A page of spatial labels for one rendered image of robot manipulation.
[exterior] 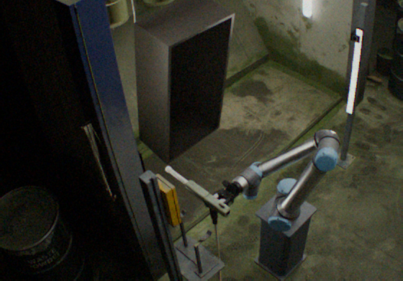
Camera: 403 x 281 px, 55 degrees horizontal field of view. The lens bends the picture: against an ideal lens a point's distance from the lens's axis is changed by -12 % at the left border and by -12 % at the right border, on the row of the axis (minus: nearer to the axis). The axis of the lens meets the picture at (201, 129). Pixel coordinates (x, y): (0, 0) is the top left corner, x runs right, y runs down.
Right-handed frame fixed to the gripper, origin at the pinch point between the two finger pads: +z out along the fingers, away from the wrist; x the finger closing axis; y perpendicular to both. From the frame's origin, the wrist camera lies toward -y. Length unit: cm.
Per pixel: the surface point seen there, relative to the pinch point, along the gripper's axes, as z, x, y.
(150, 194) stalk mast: 35, -3, -42
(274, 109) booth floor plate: -194, 110, 110
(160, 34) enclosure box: -46, 87, -51
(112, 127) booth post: 20, 47, -40
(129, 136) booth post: 12, 47, -29
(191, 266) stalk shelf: 21.3, -2.5, 36.1
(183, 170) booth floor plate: -70, 117, 111
